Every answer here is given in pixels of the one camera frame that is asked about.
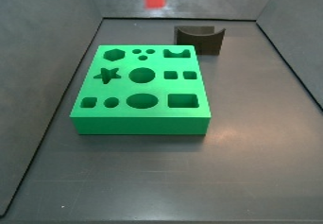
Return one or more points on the green shape sorter block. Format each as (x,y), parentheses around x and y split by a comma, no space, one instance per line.
(141,89)

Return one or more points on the black curved holder stand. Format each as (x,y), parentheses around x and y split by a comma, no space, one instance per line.
(201,37)

